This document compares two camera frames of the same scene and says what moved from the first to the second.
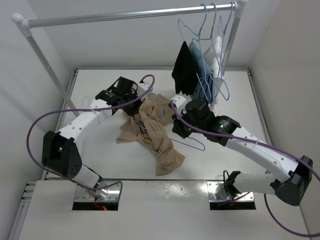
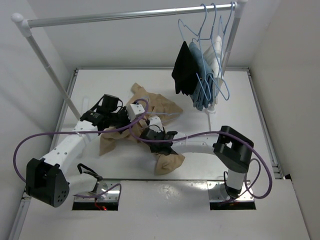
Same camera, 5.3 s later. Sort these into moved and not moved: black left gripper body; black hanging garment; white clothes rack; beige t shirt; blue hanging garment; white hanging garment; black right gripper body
Moved: black left gripper body; beige t shirt; black right gripper body
Not moved: blue hanging garment; black hanging garment; white hanging garment; white clothes rack
